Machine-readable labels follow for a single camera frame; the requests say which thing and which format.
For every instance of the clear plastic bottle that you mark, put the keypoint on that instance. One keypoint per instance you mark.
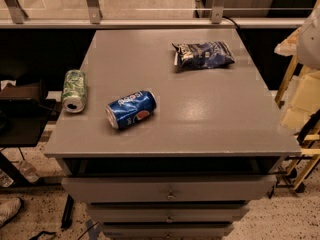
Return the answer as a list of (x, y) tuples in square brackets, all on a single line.
[(28, 171)]

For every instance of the dark blue chip bag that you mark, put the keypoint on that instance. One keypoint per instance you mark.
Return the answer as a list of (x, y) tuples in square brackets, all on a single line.
[(208, 55)]

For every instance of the grey drawer cabinet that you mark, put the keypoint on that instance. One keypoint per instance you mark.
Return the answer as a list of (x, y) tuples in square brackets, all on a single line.
[(191, 167)]

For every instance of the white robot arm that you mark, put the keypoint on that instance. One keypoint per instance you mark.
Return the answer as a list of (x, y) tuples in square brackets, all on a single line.
[(308, 44)]

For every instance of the green soda can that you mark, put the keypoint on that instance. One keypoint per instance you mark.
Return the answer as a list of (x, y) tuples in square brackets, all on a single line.
[(74, 94)]

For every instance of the metal railing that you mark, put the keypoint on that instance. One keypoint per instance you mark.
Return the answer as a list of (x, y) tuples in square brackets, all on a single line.
[(98, 14)]

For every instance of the black side table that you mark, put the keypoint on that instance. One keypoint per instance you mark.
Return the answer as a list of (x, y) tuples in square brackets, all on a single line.
[(25, 111)]

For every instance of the blue pepsi can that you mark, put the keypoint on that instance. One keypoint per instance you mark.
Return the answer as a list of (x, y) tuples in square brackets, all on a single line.
[(130, 109)]

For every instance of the white shoe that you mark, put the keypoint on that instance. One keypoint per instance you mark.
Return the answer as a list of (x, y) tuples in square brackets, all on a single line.
[(9, 209)]

